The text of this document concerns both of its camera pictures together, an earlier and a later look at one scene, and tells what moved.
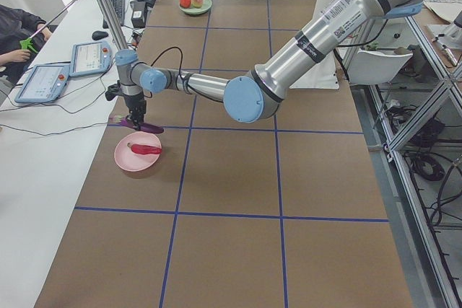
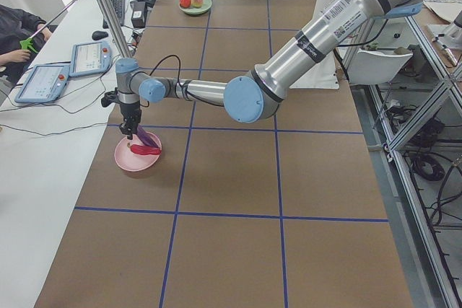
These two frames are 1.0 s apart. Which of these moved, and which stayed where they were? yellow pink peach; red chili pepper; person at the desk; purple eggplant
Moved: purple eggplant
Stayed: yellow pink peach; red chili pepper; person at the desk
